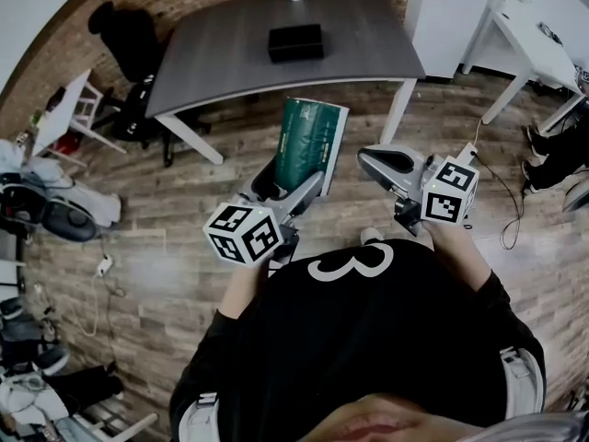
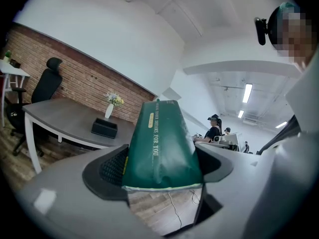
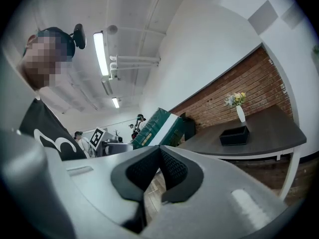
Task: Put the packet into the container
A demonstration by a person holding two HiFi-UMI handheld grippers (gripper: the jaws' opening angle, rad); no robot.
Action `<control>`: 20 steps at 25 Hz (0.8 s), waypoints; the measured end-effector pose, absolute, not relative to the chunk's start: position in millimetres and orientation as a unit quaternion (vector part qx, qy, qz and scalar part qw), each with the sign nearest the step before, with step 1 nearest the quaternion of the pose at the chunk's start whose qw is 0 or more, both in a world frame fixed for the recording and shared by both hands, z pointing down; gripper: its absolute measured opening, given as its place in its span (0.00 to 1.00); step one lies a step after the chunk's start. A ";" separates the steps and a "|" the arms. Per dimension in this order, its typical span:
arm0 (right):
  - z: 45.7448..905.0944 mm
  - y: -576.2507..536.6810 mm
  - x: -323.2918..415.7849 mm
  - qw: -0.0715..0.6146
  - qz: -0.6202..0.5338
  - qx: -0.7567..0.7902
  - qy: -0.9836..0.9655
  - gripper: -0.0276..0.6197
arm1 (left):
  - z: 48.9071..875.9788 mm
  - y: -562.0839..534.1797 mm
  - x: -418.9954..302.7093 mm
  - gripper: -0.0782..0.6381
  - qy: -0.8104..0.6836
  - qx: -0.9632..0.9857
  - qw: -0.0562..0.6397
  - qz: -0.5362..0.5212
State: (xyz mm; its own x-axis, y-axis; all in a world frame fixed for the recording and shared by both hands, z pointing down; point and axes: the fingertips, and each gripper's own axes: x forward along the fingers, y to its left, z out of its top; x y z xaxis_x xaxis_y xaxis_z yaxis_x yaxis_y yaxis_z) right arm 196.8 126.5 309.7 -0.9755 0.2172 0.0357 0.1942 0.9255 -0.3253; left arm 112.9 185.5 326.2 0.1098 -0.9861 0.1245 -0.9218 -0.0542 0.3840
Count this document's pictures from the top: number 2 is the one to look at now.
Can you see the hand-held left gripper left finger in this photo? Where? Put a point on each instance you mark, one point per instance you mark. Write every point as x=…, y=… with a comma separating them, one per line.
x=62, y=198

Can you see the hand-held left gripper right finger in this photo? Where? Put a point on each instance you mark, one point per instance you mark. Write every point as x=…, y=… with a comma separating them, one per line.
x=239, y=178

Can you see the green packet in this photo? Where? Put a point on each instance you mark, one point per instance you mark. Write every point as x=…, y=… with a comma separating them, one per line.
x=164, y=146

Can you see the small dark box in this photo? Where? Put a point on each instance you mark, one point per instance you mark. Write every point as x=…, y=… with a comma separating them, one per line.
x=15, y=63

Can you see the long ceiling light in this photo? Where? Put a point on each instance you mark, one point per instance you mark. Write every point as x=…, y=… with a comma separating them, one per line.
x=247, y=92
x=240, y=113
x=281, y=124

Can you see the black bag with white logo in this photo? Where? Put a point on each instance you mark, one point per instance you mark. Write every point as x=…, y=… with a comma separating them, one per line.
x=13, y=118

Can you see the white vase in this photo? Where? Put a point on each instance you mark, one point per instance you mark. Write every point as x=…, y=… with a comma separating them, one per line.
x=109, y=111

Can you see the bunch of pastel flowers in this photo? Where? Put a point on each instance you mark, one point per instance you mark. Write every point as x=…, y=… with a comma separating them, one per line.
x=114, y=99

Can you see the black office chair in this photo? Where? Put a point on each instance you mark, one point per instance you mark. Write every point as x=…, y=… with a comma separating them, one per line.
x=46, y=83

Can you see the white side table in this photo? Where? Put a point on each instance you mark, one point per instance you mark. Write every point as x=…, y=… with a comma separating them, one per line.
x=12, y=71

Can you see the small green potted plant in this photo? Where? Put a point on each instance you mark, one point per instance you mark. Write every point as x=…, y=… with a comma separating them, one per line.
x=8, y=55

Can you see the person's head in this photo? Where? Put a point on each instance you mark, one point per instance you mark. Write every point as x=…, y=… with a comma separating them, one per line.
x=291, y=34

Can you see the black head-worn camera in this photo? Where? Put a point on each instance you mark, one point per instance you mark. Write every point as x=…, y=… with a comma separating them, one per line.
x=261, y=31

